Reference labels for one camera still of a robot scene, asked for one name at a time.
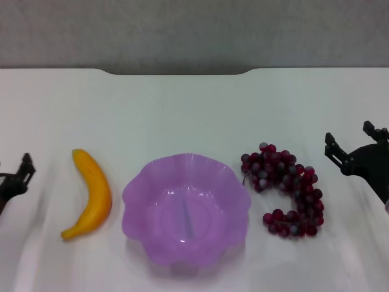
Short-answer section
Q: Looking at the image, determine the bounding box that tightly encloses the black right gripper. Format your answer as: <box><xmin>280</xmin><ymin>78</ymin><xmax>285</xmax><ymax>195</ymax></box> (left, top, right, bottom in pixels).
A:
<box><xmin>324</xmin><ymin>120</ymin><xmax>389</xmax><ymax>202</ymax></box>

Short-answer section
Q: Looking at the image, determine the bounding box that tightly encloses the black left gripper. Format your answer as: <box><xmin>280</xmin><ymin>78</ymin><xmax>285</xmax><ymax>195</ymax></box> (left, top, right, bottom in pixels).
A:
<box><xmin>0</xmin><ymin>152</ymin><xmax>38</xmax><ymax>214</ymax></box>

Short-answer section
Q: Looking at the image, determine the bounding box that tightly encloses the dark red grape bunch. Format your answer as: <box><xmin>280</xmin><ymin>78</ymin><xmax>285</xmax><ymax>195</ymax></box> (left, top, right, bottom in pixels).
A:
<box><xmin>241</xmin><ymin>142</ymin><xmax>325</xmax><ymax>238</ymax></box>

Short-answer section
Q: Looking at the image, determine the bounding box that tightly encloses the yellow banana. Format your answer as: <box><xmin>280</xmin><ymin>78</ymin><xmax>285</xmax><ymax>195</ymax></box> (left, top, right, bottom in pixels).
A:
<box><xmin>60</xmin><ymin>148</ymin><xmax>113</xmax><ymax>242</ymax></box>

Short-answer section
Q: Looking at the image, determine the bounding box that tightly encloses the purple wavy plastic bowl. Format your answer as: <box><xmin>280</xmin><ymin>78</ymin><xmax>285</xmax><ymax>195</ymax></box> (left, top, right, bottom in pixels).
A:
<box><xmin>121</xmin><ymin>153</ymin><xmax>253</xmax><ymax>271</ymax></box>

